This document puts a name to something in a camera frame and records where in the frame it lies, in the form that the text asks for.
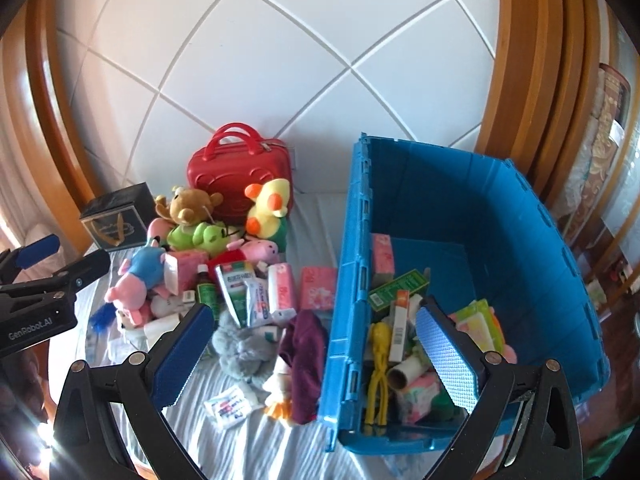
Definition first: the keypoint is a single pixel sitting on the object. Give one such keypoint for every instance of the pink pig plush red dress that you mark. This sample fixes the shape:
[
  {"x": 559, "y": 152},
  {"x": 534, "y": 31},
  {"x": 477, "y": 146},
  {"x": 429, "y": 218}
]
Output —
[{"x": 254, "y": 251}]

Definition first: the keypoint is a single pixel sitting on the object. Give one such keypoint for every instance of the white cardboard tube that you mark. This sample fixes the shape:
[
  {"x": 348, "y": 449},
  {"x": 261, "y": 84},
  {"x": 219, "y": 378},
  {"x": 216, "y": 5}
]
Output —
[{"x": 156, "y": 328}]

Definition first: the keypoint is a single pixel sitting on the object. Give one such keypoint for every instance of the green pink wet wipes pack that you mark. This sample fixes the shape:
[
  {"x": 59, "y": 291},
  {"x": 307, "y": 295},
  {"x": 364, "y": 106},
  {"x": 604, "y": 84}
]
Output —
[{"x": 479, "y": 322}]

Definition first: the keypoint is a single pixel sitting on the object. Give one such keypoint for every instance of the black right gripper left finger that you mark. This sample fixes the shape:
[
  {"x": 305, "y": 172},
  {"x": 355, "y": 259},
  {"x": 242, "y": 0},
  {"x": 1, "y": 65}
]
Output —
[{"x": 88, "y": 444}]

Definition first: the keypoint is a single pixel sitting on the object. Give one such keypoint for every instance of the brown bear plush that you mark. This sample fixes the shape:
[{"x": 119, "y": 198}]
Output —
[{"x": 188, "y": 206}]

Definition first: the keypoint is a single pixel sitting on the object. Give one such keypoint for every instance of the white alcohol wipes packet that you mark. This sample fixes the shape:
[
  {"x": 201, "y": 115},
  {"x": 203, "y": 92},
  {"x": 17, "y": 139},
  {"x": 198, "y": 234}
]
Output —
[{"x": 232, "y": 406}]

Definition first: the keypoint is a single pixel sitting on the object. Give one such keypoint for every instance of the grey fluffy plush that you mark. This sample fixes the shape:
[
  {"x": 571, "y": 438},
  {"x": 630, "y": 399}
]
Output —
[{"x": 243, "y": 354}]

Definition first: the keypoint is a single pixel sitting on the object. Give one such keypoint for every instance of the green frog plush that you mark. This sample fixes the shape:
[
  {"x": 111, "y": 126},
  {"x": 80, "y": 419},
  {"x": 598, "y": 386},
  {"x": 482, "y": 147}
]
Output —
[{"x": 212, "y": 238}]

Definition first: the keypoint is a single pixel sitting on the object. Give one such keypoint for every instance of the maroon knit hat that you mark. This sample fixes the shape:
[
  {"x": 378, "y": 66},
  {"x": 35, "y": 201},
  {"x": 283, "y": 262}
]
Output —
[{"x": 303, "y": 349}]

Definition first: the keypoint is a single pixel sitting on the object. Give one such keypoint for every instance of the white duck plush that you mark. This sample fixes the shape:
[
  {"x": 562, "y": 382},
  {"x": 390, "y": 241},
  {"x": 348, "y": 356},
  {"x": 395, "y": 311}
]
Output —
[{"x": 278, "y": 403}]

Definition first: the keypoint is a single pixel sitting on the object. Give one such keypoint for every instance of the blue plastic crate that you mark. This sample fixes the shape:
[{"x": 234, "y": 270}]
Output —
[{"x": 477, "y": 227}]

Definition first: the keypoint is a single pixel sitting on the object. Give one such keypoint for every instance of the blue feather toy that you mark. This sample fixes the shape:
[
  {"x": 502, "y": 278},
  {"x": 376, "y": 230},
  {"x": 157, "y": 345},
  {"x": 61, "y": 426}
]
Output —
[{"x": 103, "y": 318}]

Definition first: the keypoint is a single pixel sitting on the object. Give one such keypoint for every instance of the pink pig plush blue shirt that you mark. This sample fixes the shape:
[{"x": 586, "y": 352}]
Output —
[{"x": 140, "y": 274}]

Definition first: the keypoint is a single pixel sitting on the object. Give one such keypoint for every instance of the black gift bag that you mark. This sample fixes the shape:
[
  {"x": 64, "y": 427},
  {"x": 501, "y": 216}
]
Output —
[{"x": 119, "y": 220}]

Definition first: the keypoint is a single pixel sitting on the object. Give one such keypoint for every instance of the red toy suitcase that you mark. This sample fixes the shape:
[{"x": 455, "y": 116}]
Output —
[{"x": 237, "y": 155}]

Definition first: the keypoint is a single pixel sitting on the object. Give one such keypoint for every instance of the dark brown medicine bottle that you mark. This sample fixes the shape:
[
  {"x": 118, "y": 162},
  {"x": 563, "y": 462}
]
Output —
[{"x": 206, "y": 291}]

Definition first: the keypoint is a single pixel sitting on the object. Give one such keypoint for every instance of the yellow plastic toy tongs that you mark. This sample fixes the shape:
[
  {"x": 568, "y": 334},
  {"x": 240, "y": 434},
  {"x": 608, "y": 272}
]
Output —
[{"x": 380, "y": 338}]

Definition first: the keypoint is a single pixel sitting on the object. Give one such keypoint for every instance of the pink silver tissue box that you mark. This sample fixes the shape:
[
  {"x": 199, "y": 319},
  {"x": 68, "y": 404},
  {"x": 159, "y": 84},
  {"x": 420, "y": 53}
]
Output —
[{"x": 181, "y": 270}]

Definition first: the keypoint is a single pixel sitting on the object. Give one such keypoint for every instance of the pink tissue pack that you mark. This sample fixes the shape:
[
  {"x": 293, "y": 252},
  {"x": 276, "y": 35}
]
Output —
[{"x": 281, "y": 293}]

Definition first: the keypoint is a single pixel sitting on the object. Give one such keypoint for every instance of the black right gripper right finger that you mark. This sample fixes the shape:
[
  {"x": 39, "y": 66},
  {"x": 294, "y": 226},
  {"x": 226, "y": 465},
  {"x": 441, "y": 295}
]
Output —
[{"x": 544, "y": 443}]

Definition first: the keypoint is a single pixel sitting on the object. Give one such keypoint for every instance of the green white medicine box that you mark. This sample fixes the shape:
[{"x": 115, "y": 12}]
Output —
[{"x": 232, "y": 278}]

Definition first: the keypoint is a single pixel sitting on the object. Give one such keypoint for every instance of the yellow duck plush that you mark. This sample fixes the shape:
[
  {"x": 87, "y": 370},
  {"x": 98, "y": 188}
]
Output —
[{"x": 267, "y": 217}]

